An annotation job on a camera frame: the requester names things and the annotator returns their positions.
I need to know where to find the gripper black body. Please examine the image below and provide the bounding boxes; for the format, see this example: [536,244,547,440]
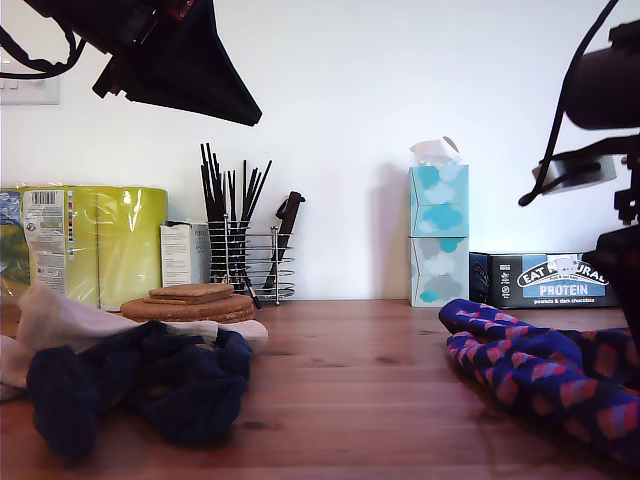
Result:
[93,0,176,101]

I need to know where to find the blue cupcake pattern sock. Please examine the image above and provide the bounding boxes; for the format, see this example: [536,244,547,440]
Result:
[446,329,640,469]
[438,298,640,391]

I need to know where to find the navy dotted sock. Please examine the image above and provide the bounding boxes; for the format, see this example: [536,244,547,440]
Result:
[25,319,151,459]
[119,327,254,447]

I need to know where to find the white sock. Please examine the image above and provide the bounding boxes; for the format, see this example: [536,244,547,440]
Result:
[0,333,31,402]
[17,282,270,361]

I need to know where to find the thin black stick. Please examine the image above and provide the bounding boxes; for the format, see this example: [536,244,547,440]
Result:
[244,170,263,224]
[242,159,248,279]
[230,169,238,279]
[247,159,274,224]
[199,143,217,279]
[213,153,224,279]

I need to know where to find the black protein bar box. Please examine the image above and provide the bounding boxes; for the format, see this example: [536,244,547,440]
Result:
[468,251,624,310]

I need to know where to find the yellow kitchen roll pack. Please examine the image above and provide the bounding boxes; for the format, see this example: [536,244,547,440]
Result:
[0,185,169,310]

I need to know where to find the pale grey carton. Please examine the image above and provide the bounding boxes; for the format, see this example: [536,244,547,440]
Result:
[191,223,211,286]

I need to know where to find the small white printed carton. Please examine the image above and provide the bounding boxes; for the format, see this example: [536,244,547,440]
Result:
[159,222,194,290]

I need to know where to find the grey cloud tissue box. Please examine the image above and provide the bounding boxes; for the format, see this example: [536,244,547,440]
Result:
[407,235,471,308]

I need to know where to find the blue cloud tissue box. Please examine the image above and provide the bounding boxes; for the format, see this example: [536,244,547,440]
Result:
[408,165,470,239]

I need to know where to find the square cork coaster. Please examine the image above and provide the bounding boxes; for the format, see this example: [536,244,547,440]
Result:
[160,283,235,297]
[147,289,235,305]

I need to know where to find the black pen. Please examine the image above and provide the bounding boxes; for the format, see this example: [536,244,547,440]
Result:
[243,274,262,310]

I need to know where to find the white tissue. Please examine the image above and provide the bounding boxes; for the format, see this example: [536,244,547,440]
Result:
[409,135,461,169]

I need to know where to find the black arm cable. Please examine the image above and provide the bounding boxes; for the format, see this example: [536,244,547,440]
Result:
[518,0,621,207]
[0,24,86,80]

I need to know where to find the white wall switch plate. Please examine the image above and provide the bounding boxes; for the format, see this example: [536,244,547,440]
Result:
[0,60,61,107]

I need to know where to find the arm grey camera box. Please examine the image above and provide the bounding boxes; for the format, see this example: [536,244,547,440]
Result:
[532,153,619,194]

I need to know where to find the dark handled knife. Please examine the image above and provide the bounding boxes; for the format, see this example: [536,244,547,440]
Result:
[262,191,306,292]

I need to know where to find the chrome wire utensil holder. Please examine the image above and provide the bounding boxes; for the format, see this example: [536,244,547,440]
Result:
[207,212,296,306]

